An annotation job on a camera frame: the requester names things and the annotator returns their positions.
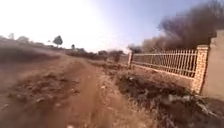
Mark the row of dark bushes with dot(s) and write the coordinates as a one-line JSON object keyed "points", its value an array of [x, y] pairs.
{"points": [[96, 54]]}

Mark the robot's own part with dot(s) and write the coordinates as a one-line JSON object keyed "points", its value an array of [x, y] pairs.
{"points": [[69, 126]]}

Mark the lone dark tree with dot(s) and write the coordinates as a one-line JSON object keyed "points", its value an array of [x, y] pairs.
{"points": [[57, 40]]}

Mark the brick-pillared pale metal fence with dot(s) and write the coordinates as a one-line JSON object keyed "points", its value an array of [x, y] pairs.
{"points": [[173, 61]]}

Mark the dry grass verge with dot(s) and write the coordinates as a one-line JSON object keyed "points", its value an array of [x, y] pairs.
{"points": [[160, 93]]}

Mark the bare brown trees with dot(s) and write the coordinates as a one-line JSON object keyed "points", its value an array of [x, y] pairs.
{"points": [[190, 28]]}

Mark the brown dirt track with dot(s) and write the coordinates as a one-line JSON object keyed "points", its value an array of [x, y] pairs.
{"points": [[83, 100]]}

